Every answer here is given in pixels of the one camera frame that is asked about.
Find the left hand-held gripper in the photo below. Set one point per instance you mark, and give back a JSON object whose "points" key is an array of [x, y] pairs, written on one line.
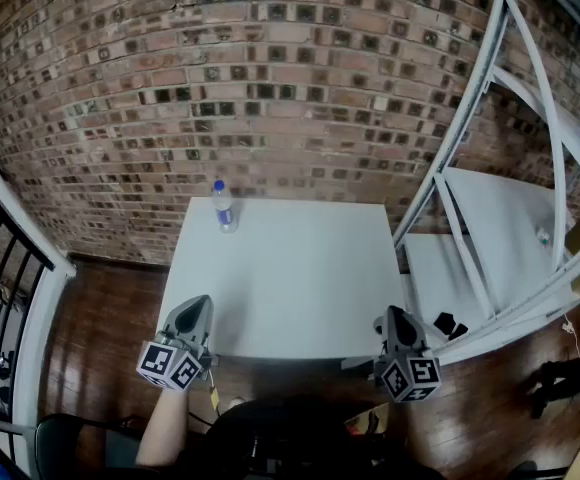
{"points": [[170, 365]]}

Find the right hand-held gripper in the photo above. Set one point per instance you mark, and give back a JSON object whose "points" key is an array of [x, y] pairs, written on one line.
{"points": [[410, 375]]}

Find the blue cap water bottle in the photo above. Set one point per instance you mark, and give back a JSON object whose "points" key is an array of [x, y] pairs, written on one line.
{"points": [[226, 215]]}

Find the person's left forearm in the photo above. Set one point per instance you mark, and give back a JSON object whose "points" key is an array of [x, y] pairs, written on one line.
{"points": [[162, 428]]}

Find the person's white shoe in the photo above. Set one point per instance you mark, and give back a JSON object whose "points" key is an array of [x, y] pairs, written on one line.
{"points": [[235, 403]]}

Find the white table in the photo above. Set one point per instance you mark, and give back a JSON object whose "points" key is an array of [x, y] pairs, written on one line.
{"points": [[295, 278]]}

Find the white metal shelf rack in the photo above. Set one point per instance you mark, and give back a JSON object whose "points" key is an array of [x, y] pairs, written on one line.
{"points": [[500, 228]]}

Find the person's black shirt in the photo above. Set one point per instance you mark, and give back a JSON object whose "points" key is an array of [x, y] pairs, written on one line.
{"points": [[295, 443]]}

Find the small clear container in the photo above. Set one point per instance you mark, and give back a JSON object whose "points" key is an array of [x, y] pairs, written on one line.
{"points": [[543, 238]]}

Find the black plastic chair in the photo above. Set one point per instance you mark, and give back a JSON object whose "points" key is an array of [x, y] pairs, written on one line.
{"points": [[70, 443]]}

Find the black metal railing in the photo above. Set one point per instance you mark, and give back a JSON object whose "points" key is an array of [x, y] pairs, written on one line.
{"points": [[22, 230]]}

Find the white metal frame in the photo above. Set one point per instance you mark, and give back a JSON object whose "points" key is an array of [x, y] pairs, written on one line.
{"points": [[45, 308]]}

